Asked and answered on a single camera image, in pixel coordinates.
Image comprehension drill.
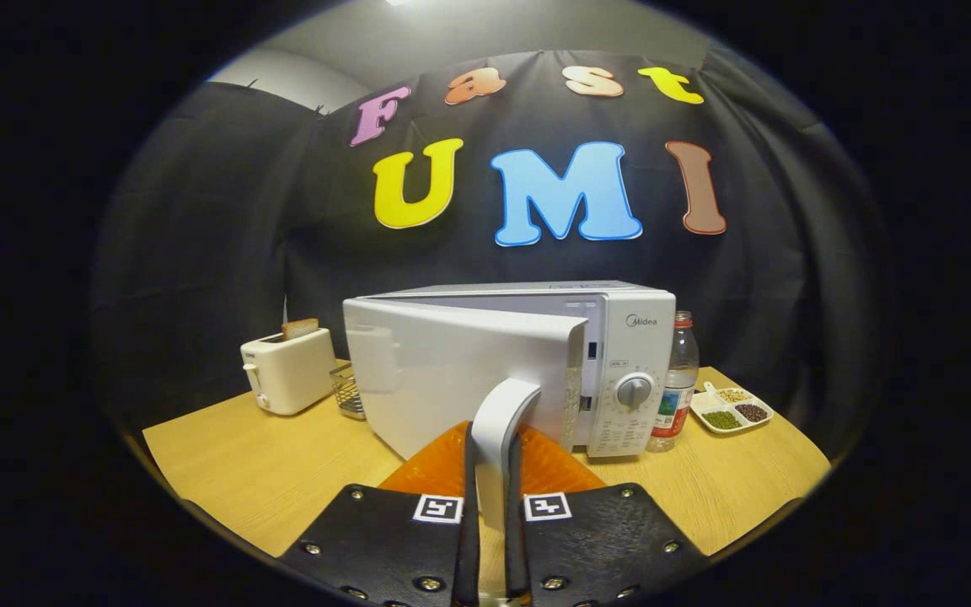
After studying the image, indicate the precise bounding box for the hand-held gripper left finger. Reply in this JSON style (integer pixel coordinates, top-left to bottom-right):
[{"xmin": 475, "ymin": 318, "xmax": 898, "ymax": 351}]
[{"xmin": 279, "ymin": 420, "xmax": 482, "ymax": 607}]

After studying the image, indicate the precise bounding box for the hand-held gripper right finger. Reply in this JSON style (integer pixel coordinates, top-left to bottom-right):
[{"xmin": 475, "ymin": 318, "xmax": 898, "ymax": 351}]
[{"xmin": 507, "ymin": 424, "xmax": 710, "ymax": 607}]

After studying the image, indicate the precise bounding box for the white microwave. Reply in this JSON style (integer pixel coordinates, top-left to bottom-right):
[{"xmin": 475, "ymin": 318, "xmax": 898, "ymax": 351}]
[{"xmin": 342, "ymin": 281, "xmax": 677, "ymax": 532}]

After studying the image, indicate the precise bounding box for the clear plastic water bottle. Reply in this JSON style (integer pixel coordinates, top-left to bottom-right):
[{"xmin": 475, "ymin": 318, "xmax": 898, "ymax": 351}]
[{"xmin": 647, "ymin": 310, "xmax": 700, "ymax": 454}]

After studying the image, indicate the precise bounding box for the white toaster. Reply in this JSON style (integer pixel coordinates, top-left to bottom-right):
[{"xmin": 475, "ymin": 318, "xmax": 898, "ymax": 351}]
[{"xmin": 240, "ymin": 327, "xmax": 339, "ymax": 416}]

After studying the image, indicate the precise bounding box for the white divided bean dish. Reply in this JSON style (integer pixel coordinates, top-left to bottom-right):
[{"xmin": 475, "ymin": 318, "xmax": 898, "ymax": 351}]
[{"xmin": 689, "ymin": 381, "xmax": 775, "ymax": 436}]

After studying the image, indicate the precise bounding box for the black backdrop cloth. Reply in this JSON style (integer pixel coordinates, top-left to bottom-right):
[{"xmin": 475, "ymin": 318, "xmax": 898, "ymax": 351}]
[{"xmin": 89, "ymin": 49, "xmax": 895, "ymax": 456}]

